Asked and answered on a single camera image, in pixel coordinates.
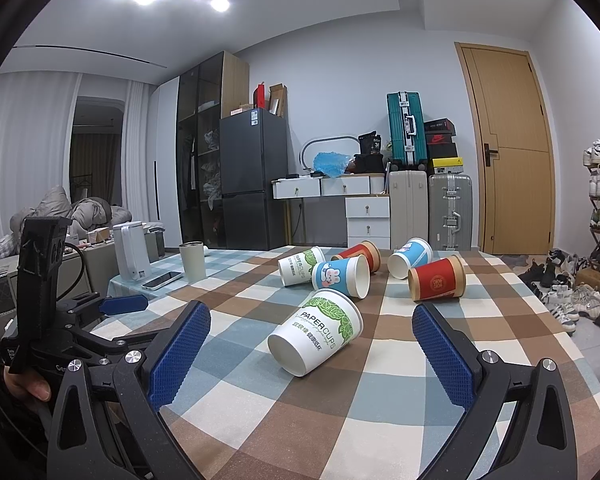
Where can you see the checkered tablecloth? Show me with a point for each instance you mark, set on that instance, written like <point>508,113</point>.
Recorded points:
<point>375,410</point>

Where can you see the far white green paper cup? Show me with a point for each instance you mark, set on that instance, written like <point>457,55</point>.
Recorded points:
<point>297,269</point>

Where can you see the white curtain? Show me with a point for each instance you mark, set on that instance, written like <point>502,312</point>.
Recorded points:
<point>36,116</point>

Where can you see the dark glass cabinet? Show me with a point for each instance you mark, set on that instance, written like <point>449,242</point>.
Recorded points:
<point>207,93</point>

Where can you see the cream tumbler mug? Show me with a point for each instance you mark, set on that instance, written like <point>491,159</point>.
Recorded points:
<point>192,255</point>

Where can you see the red gold-rim paper cup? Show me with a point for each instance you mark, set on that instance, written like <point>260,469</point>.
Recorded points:
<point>444,278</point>

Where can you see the blue plastic bag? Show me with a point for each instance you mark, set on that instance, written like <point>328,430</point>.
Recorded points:
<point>332,164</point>

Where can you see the black refrigerator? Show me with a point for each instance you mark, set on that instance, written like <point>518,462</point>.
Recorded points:
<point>253,154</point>

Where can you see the white appliance box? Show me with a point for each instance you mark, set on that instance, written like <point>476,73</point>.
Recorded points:
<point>131,251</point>

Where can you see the shoes on floor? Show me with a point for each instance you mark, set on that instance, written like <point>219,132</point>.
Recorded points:
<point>568,286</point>

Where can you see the person's hand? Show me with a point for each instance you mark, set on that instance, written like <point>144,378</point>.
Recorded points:
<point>27,384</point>

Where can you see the wooden door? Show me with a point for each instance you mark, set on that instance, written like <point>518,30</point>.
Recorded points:
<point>516,171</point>

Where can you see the smartphone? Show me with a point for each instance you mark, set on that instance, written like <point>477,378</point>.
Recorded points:
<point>162,280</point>

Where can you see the stacked shoe boxes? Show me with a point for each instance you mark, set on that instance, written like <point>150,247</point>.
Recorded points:
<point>443,157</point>

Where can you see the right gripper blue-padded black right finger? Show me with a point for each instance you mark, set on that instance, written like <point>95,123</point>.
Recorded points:
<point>539,442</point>

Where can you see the silver suitcase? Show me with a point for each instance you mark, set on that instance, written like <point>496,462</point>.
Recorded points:
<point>450,211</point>

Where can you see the white drawer desk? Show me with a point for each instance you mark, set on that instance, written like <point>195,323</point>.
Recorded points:
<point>341,211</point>

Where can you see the teal suitcase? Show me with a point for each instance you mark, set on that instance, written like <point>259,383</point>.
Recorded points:
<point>406,126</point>

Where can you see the white green-leaf paper cup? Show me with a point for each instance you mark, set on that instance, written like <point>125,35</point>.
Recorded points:
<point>325,323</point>

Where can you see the blue rabbit paper cup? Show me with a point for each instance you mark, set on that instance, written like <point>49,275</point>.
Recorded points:
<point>350,276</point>

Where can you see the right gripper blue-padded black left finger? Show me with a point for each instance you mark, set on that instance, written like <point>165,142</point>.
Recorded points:
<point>106,421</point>

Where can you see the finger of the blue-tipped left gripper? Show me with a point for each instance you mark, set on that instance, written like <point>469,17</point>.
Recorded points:
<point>122,305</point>

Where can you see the grey jacket pile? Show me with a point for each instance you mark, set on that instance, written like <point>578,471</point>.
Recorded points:
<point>85,215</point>

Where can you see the black bag on desk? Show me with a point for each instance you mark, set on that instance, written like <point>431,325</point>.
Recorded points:
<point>369,160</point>

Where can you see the beige suitcase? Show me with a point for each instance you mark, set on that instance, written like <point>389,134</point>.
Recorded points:
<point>408,195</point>

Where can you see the oval mirror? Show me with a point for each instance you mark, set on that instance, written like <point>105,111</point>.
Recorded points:
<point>340,144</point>

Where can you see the far blue paper cup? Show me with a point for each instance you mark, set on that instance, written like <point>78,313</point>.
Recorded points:
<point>414,253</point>

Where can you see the far red paper cup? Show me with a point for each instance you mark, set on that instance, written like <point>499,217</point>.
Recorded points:
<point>367,249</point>

